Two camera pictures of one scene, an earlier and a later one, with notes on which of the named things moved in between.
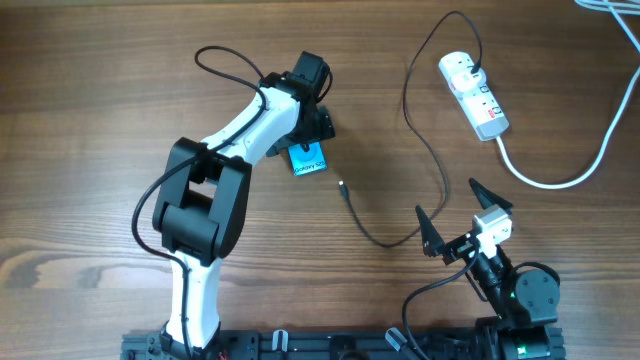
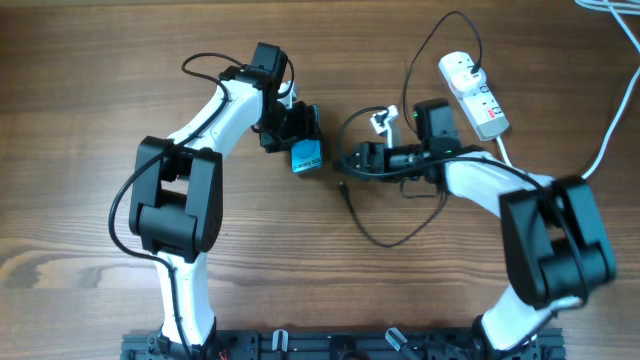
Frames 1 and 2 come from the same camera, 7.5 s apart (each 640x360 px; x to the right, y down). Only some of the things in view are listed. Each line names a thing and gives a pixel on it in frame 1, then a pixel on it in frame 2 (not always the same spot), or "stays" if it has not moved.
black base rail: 458,344 stays
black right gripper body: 457,248 → 402,160
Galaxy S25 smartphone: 304,162 stays
